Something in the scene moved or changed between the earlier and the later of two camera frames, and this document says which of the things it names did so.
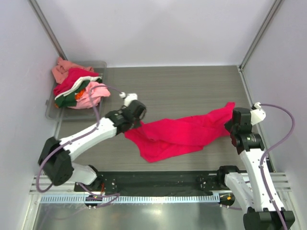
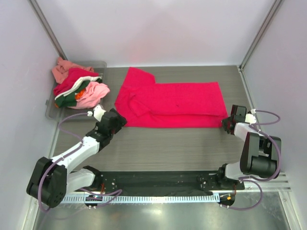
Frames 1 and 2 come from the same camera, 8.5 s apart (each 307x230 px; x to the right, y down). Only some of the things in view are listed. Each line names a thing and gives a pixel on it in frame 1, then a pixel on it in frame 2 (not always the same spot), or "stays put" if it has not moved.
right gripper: x=230 y=125 stays put
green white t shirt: x=68 y=98 stays put
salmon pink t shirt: x=60 y=71 stays put
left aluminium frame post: x=46 y=28 stays put
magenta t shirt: x=164 y=139 to x=142 y=102
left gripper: x=134 y=123 to x=117 y=119
